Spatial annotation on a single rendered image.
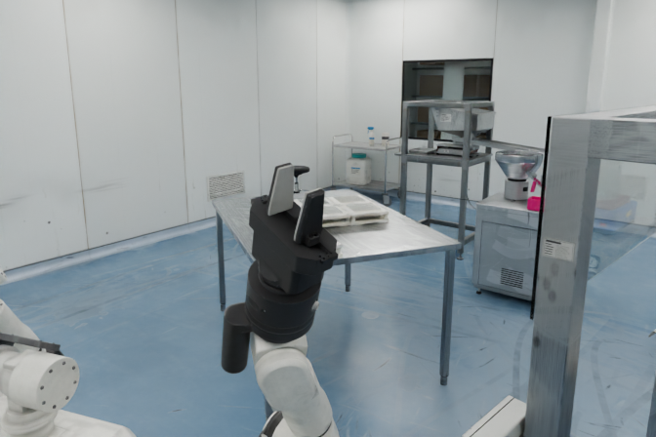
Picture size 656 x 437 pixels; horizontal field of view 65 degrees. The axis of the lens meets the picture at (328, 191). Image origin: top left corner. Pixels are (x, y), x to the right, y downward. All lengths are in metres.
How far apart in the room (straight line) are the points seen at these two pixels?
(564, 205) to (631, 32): 5.88
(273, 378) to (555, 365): 0.50
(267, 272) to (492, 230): 3.66
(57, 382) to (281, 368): 0.28
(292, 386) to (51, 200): 4.71
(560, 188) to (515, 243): 3.28
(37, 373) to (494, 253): 3.77
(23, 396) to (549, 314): 0.77
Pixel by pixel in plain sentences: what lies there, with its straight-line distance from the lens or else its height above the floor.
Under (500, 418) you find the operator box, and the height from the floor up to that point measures 1.10.
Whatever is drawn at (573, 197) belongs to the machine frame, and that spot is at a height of 1.52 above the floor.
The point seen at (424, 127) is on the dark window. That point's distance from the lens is 7.49.
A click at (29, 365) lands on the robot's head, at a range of 0.76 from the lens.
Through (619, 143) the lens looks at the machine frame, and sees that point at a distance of 0.85.
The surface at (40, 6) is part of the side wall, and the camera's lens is 5.26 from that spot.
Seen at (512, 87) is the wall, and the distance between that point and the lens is 6.99.
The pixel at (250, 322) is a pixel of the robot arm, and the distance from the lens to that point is 0.64.
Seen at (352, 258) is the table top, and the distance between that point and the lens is 2.55.
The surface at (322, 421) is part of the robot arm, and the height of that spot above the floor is 1.19.
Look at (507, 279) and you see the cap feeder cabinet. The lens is 4.26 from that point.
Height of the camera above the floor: 1.69
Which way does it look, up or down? 12 degrees down
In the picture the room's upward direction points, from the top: straight up
